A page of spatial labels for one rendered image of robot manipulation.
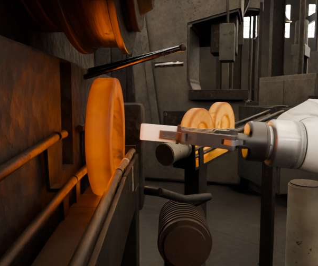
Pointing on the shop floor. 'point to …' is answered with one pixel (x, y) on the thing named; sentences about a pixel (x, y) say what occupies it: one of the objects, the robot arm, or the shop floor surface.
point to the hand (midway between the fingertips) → (159, 133)
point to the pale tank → (253, 7)
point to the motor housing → (183, 235)
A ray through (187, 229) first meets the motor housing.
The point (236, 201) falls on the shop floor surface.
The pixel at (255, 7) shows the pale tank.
